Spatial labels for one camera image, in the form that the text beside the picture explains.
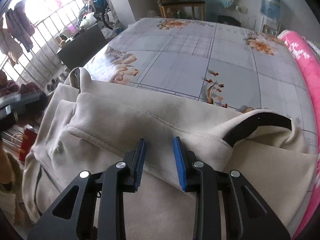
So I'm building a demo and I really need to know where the black low cabinet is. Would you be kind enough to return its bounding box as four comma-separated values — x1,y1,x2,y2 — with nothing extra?
57,24,107,70

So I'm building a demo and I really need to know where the pink floral fleece blanket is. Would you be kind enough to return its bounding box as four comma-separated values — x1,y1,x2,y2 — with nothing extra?
278,30,319,239

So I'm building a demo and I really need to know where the grey knitted blanket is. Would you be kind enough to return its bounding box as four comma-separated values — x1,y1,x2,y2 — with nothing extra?
303,36,320,59

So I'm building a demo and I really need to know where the beige zip jacket black trim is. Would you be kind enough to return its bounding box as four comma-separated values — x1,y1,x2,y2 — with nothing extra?
22,68,317,239

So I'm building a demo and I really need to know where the floral grey bed sheet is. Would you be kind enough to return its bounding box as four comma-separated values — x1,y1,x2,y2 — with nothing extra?
85,18,318,154

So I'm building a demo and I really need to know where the blue water jug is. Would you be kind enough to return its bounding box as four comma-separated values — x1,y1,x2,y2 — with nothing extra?
260,0,282,21

